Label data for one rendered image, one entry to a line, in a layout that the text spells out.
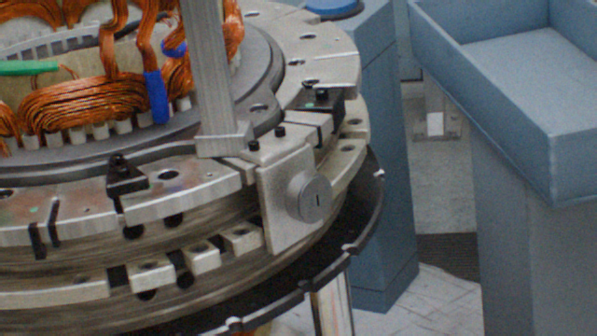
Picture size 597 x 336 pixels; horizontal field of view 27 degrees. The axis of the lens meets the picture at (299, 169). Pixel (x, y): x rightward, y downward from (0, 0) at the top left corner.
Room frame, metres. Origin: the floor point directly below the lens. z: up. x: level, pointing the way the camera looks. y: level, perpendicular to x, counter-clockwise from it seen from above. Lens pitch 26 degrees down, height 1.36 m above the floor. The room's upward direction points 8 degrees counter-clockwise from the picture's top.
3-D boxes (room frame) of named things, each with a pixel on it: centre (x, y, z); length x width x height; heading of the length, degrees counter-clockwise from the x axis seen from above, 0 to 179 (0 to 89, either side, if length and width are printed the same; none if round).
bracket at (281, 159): (0.56, 0.01, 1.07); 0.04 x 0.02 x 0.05; 132
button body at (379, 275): (0.93, -0.04, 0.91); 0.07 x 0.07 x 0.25; 58
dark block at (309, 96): (0.61, -0.02, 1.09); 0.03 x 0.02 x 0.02; 161
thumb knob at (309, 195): (0.54, 0.00, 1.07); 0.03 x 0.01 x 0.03; 132
